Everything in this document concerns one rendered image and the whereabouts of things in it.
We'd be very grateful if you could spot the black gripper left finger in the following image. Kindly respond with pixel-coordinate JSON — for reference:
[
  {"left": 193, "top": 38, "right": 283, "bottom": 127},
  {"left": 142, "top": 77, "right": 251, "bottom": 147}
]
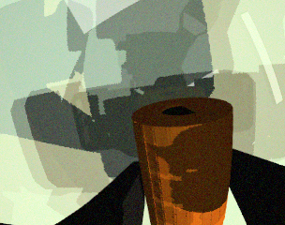
[{"left": 55, "top": 161, "right": 145, "bottom": 225}]

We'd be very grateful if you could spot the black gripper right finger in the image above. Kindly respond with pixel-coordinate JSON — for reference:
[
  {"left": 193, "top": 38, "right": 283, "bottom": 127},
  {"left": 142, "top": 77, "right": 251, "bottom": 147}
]
[{"left": 229, "top": 149, "right": 285, "bottom": 225}]

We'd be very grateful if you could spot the orange cylindrical knob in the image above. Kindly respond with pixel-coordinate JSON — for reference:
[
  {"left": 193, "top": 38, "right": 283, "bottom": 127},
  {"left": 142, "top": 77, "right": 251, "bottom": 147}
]
[{"left": 132, "top": 97, "right": 233, "bottom": 225}]

